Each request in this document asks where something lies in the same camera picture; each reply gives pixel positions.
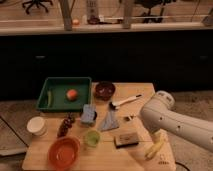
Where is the wooden post right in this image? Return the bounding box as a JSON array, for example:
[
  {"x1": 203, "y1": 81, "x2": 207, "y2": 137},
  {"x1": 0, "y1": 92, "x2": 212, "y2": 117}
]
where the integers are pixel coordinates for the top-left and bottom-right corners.
[{"x1": 123, "y1": 0, "x2": 134, "y2": 29}]

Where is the dark maroon bowl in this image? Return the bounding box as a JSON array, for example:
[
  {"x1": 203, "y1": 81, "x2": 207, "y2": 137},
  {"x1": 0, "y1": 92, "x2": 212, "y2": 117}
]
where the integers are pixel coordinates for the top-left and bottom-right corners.
[{"x1": 94, "y1": 81, "x2": 116, "y2": 101}]

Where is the dark grape bunch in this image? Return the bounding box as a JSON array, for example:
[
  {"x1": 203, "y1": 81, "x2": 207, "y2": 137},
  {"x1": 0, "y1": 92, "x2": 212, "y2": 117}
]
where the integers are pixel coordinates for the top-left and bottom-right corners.
[{"x1": 57, "y1": 114, "x2": 75, "y2": 137}]

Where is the black office chair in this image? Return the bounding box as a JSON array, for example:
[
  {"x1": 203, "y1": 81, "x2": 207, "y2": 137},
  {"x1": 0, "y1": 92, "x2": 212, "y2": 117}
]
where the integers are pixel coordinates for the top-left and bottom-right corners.
[
  {"x1": 22, "y1": 0, "x2": 53, "y2": 15},
  {"x1": 134, "y1": 0, "x2": 177, "y2": 23}
]

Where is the grey blue cloth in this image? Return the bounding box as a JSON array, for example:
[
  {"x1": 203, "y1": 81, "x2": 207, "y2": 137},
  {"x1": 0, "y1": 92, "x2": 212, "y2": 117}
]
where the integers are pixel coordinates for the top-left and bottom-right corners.
[{"x1": 98, "y1": 110, "x2": 119, "y2": 132}]

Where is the white handled brush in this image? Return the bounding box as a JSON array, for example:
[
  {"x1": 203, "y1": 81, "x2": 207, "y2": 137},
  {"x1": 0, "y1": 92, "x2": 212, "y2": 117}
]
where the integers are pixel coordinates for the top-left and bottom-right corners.
[{"x1": 109, "y1": 94, "x2": 141, "y2": 110}]

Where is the green plastic tray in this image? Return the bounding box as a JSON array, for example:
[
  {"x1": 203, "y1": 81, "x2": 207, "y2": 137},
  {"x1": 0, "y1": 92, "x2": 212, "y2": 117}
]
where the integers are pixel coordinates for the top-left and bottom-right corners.
[{"x1": 37, "y1": 77, "x2": 92, "y2": 112}]

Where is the wooden post left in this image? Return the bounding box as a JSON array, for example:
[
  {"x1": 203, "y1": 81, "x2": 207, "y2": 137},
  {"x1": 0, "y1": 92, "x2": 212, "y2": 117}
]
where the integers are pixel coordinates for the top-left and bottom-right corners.
[{"x1": 59, "y1": 0, "x2": 72, "y2": 31}]

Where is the white cup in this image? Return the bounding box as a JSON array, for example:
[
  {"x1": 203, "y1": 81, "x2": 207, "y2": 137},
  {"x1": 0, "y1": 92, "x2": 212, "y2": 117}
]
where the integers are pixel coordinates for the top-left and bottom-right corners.
[{"x1": 27, "y1": 116, "x2": 47, "y2": 136}]

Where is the black office chair right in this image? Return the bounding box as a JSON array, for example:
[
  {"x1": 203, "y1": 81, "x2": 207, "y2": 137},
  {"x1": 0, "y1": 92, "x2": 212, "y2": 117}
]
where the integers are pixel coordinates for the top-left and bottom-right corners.
[{"x1": 134, "y1": 0, "x2": 177, "y2": 23}]

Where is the yellow banana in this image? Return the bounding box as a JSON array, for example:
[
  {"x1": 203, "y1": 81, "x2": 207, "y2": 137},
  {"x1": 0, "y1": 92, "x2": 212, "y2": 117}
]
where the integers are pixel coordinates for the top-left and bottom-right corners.
[{"x1": 145, "y1": 139, "x2": 165, "y2": 160}]

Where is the orange peach fruit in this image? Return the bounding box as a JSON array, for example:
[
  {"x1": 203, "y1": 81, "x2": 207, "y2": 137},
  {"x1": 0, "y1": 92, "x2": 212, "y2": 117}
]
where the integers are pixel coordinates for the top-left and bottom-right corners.
[{"x1": 66, "y1": 89, "x2": 78, "y2": 101}]

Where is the black whiteboard eraser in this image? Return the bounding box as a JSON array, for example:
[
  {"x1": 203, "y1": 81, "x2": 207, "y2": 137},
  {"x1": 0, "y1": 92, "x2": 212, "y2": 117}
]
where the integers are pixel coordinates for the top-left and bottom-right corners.
[{"x1": 114, "y1": 132, "x2": 139, "y2": 148}]

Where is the wooden post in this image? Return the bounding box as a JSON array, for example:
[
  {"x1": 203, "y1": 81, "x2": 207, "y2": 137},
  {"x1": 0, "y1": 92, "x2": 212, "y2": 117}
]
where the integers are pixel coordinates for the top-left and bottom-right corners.
[
  {"x1": 123, "y1": 0, "x2": 134, "y2": 29},
  {"x1": 59, "y1": 0, "x2": 72, "y2": 31}
]

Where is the black cable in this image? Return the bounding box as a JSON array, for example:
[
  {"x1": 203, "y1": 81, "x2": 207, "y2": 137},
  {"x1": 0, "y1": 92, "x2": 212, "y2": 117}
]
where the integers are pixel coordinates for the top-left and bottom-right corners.
[{"x1": 175, "y1": 161, "x2": 192, "y2": 171}]

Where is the metal fork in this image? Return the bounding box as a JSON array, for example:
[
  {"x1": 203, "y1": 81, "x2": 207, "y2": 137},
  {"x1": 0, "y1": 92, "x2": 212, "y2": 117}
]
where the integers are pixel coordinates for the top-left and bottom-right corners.
[{"x1": 124, "y1": 115, "x2": 137, "y2": 122}]

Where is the small green cup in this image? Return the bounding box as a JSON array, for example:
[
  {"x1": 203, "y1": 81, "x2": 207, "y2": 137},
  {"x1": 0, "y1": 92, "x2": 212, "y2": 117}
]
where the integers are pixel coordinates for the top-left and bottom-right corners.
[{"x1": 84, "y1": 130, "x2": 100, "y2": 147}]

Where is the small orange object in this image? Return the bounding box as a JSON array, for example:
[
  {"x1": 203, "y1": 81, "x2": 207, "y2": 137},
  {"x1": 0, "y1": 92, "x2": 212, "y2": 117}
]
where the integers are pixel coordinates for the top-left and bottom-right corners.
[{"x1": 72, "y1": 19, "x2": 80, "y2": 26}]

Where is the blue sponge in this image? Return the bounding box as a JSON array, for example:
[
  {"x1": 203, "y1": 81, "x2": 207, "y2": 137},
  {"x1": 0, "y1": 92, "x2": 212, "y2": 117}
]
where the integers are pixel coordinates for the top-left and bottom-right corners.
[{"x1": 81, "y1": 104, "x2": 97, "y2": 125}]

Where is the orange red bowl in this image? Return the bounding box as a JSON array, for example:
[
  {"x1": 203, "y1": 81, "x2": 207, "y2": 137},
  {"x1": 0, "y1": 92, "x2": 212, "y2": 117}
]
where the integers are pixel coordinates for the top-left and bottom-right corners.
[{"x1": 47, "y1": 137, "x2": 80, "y2": 171}]

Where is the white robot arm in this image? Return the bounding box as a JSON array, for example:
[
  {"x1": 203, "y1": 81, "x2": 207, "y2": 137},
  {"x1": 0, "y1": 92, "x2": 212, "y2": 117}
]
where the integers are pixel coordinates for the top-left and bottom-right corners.
[{"x1": 140, "y1": 91, "x2": 213, "y2": 152}]

